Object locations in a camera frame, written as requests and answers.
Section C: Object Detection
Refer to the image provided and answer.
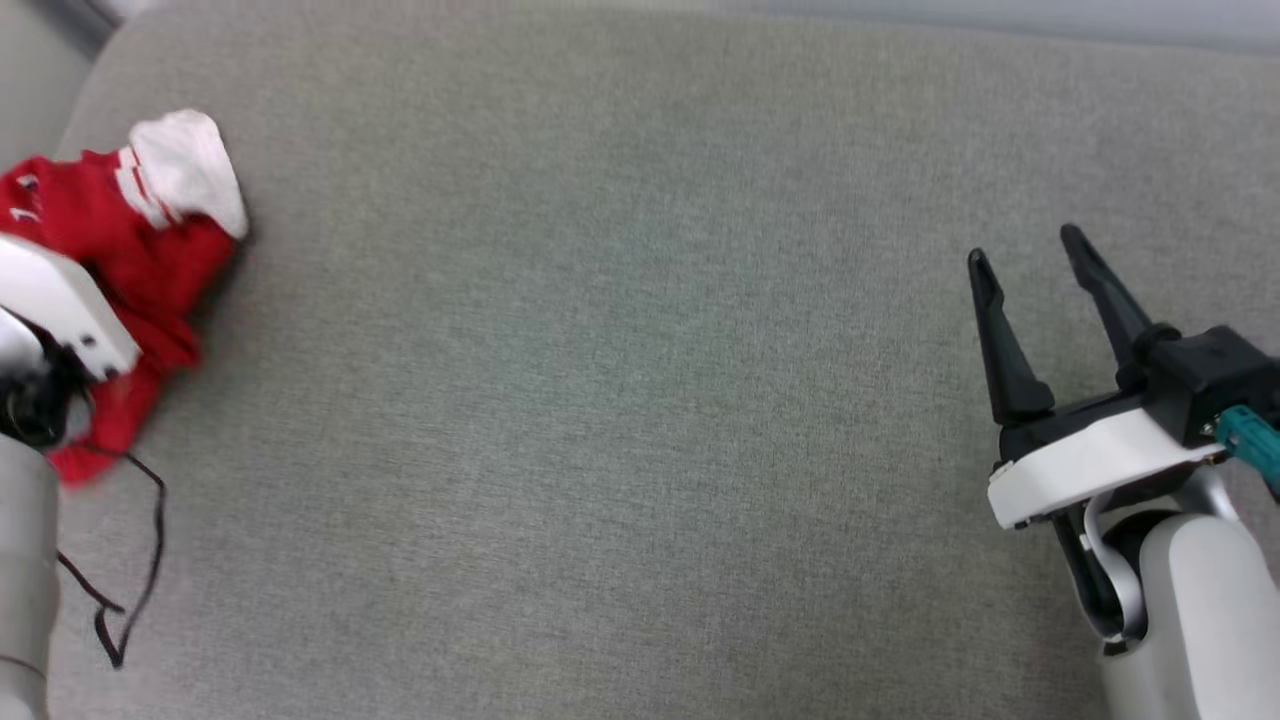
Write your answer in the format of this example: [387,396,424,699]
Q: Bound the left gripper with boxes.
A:
[0,234,142,449]

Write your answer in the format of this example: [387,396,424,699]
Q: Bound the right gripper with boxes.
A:
[966,223,1227,532]

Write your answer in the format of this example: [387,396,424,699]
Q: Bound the red and white jersey garment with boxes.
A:
[0,108,250,488]

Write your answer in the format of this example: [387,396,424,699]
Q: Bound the teal cable connector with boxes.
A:
[1214,404,1280,499]

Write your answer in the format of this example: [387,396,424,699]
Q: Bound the thin black cable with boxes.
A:
[55,450,167,670]

